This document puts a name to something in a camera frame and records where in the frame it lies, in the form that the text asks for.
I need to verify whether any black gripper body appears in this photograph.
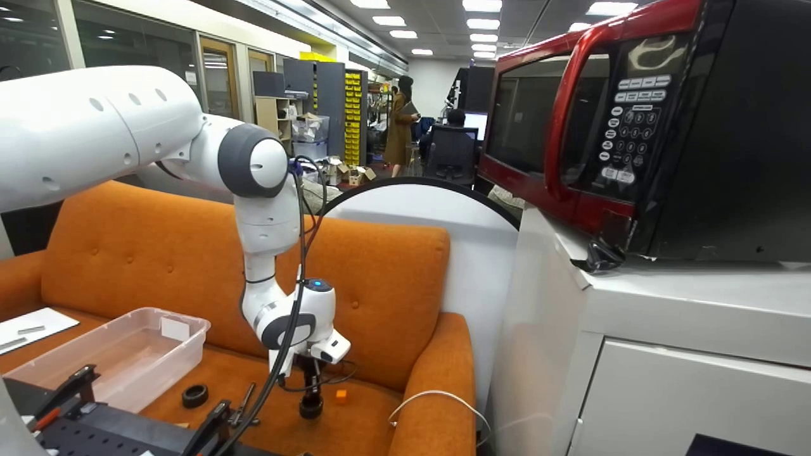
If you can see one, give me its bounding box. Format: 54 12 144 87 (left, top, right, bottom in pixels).
288 350 333 383

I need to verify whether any T-shaped wrench tool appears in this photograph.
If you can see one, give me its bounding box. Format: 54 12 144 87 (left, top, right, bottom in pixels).
226 383 264 434

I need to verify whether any black bar clamp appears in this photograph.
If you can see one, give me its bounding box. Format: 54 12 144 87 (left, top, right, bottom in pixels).
25 363 101 434
182 400 235 456

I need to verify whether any orange fabric sofa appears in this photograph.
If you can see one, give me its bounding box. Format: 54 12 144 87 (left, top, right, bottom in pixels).
0 178 478 456

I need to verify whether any clear plastic bin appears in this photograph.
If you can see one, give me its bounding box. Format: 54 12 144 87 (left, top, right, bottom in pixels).
2 305 212 415

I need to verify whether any white round reflector disc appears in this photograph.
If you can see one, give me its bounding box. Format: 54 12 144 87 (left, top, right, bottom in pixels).
317 176 525 409

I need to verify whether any yellow black banner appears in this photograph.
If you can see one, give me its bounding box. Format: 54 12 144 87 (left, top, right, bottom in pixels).
340 69 367 167

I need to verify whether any white paper sheet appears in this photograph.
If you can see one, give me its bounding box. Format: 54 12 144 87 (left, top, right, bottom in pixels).
0 307 80 357

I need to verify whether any white cabinet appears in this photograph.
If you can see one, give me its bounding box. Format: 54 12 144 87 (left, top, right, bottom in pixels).
492 206 811 456

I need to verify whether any red black microwave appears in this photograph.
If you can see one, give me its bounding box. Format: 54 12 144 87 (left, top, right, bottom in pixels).
478 0 811 273

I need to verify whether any white cable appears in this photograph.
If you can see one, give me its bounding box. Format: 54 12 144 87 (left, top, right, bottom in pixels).
387 387 495 447

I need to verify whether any black perforated mount plate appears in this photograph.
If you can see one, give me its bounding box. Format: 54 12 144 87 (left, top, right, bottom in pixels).
2 376 282 456

